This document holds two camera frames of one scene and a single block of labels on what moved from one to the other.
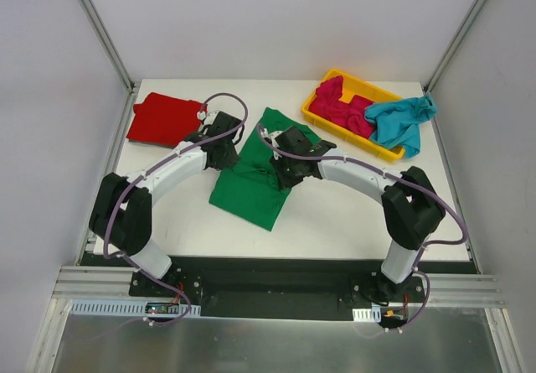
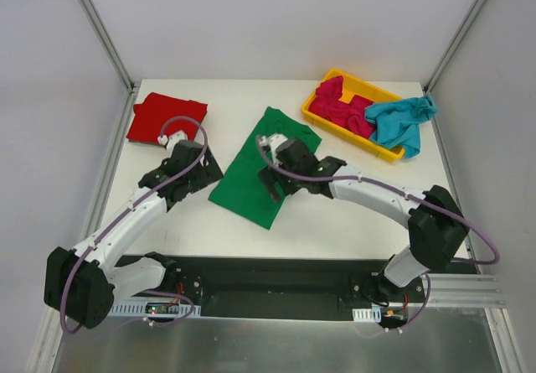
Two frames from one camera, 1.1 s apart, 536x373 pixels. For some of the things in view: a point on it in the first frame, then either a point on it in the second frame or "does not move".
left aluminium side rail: x=110 y=164 does not move
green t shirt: x=251 y=189 does not move
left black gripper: x=224 y=155 -> x=203 y=165
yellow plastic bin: x=353 y=86 does not move
